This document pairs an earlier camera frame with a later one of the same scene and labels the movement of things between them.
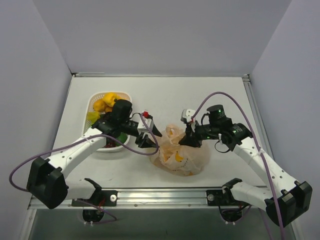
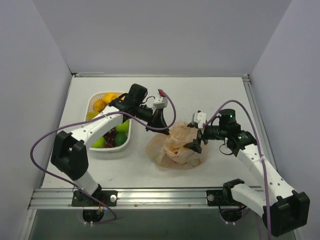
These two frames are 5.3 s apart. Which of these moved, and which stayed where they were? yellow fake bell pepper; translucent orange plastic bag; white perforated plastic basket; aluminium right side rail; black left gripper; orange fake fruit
Moved: black left gripper; translucent orange plastic bag
Stayed: aluminium right side rail; yellow fake bell pepper; orange fake fruit; white perforated plastic basket
